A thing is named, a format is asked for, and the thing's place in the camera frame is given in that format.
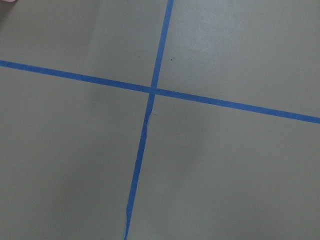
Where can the pink plastic box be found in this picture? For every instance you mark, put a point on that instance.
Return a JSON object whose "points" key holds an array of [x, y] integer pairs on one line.
{"points": [[9, 1]]}

